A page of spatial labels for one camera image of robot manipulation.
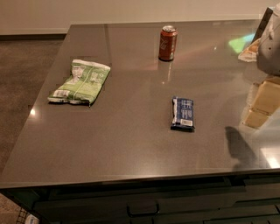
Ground dark cabinet drawers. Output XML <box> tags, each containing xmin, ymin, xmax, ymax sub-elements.
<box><xmin>1</xmin><ymin>172</ymin><xmax>280</xmax><ymax>224</ymax></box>

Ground green jalapeno chip bag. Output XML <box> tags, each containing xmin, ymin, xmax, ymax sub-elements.
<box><xmin>48</xmin><ymin>59</ymin><xmax>111</xmax><ymax>106</ymax></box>

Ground blue rxbar blueberry bar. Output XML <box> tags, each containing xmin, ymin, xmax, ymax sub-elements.
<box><xmin>171</xmin><ymin>96</ymin><xmax>194</xmax><ymax>132</ymax></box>

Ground orange soda can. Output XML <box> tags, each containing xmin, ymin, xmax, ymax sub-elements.
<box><xmin>158</xmin><ymin>25</ymin><xmax>178</xmax><ymax>61</ymax></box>

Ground black drawer handle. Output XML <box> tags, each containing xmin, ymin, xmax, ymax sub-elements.
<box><xmin>126</xmin><ymin>201</ymin><xmax>160</xmax><ymax>218</ymax></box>

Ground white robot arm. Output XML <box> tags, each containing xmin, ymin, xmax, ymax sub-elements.
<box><xmin>257</xmin><ymin>3</ymin><xmax>280</xmax><ymax>76</ymax></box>

